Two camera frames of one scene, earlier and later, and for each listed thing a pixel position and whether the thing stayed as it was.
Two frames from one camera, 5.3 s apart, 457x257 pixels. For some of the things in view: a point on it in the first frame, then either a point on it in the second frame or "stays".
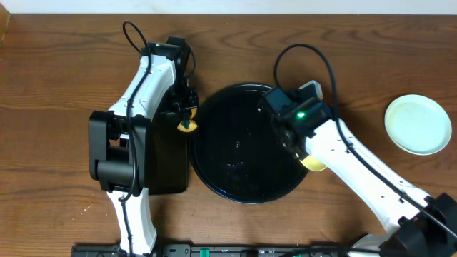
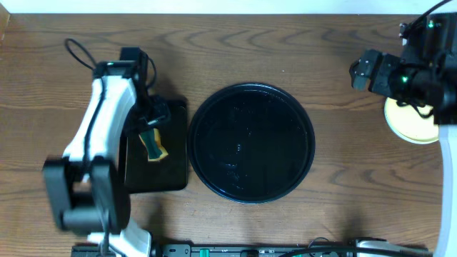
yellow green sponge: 188,125 to 151,140
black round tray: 237,153 stays
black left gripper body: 186,108 to 152,119
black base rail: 220,250 stays
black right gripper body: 289,139 to 373,72
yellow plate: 311,163 to 407,123
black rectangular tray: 168,156 stays
